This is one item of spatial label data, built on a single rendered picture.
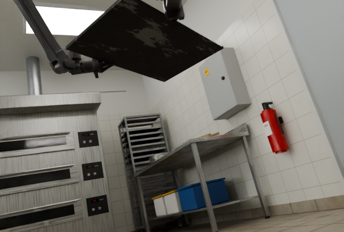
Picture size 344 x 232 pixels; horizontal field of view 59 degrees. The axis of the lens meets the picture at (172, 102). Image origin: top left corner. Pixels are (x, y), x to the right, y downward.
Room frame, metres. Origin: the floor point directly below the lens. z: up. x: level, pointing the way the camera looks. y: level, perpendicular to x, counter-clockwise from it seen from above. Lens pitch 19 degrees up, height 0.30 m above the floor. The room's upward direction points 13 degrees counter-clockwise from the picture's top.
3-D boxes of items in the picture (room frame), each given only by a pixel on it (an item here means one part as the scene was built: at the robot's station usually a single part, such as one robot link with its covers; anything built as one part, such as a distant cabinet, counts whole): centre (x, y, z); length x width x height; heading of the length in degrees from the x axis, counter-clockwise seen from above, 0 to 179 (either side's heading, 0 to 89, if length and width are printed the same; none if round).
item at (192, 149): (3.93, 0.04, 0.49); 1.90 x 0.72 x 0.98; 28
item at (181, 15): (0.94, -0.09, 0.99); 0.07 x 0.07 x 0.10; 8
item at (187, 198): (3.67, -0.10, 0.36); 0.46 x 0.38 x 0.26; 120
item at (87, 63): (1.27, 0.33, 0.99); 0.07 x 0.07 x 0.10; 8
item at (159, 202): (4.42, 0.30, 0.36); 0.46 x 0.38 x 0.26; 117
